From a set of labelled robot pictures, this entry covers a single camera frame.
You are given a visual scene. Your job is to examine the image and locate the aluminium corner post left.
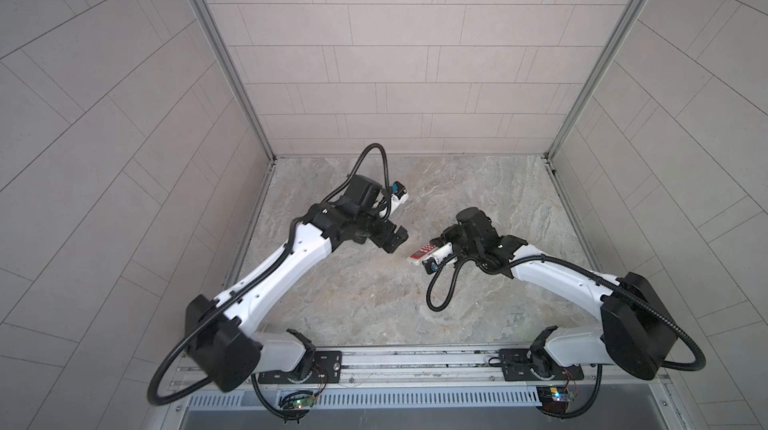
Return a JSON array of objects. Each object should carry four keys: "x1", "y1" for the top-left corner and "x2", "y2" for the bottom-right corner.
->
[{"x1": 166, "y1": 0, "x2": 277, "y2": 161}]

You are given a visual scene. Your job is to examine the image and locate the left circuit board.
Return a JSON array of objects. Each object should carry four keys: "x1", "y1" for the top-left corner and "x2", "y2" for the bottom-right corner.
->
[{"x1": 279, "y1": 390, "x2": 319, "y2": 412}]

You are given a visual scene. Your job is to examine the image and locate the aluminium corner post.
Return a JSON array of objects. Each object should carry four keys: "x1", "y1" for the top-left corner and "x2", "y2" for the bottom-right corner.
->
[
  {"x1": 166, "y1": 0, "x2": 277, "y2": 161},
  {"x1": 544, "y1": 0, "x2": 676, "y2": 160}
]

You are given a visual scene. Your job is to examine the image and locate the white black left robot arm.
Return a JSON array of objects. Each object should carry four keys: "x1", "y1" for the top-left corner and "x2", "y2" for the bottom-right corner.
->
[{"x1": 185, "y1": 175, "x2": 408, "y2": 392}]

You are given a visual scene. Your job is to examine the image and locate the circuit board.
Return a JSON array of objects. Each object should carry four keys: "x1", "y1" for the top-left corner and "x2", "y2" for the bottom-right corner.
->
[
  {"x1": 536, "y1": 386, "x2": 575, "y2": 415},
  {"x1": 279, "y1": 390, "x2": 319, "y2": 412}
]

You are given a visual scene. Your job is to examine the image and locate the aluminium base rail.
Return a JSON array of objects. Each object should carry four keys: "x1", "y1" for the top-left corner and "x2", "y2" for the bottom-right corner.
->
[{"x1": 170, "y1": 344, "x2": 693, "y2": 429}]

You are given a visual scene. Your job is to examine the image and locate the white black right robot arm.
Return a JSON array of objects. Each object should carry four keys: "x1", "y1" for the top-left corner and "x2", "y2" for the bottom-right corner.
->
[{"x1": 409, "y1": 207, "x2": 678, "y2": 380}]

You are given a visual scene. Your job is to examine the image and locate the white remote control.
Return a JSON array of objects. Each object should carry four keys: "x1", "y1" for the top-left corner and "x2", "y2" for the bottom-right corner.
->
[{"x1": 408, "y1": 243, "x2": 453, "y2": 265}]

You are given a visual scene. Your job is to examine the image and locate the aluminium corner post right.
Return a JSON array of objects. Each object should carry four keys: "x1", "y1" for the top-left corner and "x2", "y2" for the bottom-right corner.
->
[{"x1": 544, "y1": 0, "x2": 676, "y2": 160}]

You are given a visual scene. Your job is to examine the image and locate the right circuit board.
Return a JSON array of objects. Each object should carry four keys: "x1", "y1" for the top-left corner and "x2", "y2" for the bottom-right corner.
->
[{"x1": 536, "y1": 386, "x2": 575, "y2": 415}]

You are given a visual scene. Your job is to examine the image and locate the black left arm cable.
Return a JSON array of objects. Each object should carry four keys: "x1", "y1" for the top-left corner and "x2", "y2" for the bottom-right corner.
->
[{"x1": 146, "y1": 142, "x2": 392, "y2": 407}]

